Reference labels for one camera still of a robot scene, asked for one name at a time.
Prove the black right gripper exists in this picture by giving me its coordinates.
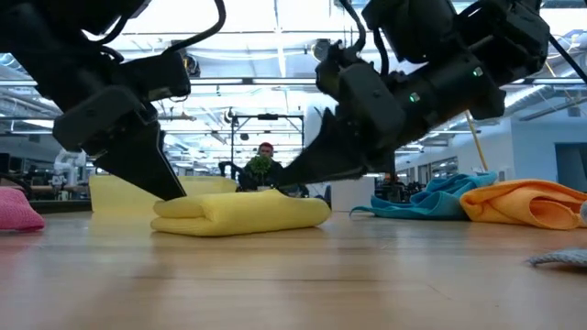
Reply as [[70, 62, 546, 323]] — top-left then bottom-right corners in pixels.
[[274, 61, 464, 188]]

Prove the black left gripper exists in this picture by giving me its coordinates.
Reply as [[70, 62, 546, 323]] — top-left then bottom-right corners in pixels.
[[52, 77, 187, 202]]

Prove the yellow translucent plastic bin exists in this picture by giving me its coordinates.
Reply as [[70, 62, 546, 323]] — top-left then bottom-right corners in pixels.
[[89, 175, 238, 215]]

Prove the yellow microfiber towel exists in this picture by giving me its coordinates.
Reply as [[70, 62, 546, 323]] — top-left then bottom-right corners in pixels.
[[150, 188, 332, 238]]

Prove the blue microfiber towel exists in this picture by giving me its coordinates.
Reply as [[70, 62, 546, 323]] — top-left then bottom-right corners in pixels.
[[350, 171, 499, 221]]

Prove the pink microfiber towel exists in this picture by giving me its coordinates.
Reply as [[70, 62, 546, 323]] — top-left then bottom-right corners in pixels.
[[0, 186, 46, 232]]

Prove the orange microfiber towel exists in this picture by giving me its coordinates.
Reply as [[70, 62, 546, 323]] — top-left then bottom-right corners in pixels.
[[460, 178, 587, 230]]

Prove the grey microfiber towel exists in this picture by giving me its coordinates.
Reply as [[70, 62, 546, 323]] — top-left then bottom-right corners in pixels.
[[526, 199, 587, 268]]

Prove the snake plant in white pot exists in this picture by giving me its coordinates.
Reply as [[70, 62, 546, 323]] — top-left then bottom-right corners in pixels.
[[323, 108, 376, 213]]

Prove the person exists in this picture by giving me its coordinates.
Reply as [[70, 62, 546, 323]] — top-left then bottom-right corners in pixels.
[[237, 141, 311, 198]]

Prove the small green bush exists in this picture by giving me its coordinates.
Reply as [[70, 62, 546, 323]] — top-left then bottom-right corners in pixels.
[[246, 154, 273, 185]]

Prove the black background rig frame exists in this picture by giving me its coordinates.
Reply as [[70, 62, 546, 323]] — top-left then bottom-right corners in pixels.
[[228, 113, 306, 184]]

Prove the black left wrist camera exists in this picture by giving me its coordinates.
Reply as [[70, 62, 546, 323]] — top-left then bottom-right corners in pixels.
[[116, 51, 193, 105]]

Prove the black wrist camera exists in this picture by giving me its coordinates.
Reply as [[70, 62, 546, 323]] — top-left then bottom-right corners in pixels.
[[116, 51, 193, 105], [315, 39, 368, 100]]

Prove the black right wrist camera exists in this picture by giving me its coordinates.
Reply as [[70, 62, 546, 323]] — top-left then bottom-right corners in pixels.
[[315, 39, 368, 100]]

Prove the yellow cable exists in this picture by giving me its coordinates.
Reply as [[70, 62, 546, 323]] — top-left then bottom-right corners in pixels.
[[465, 110, 490, 173]]

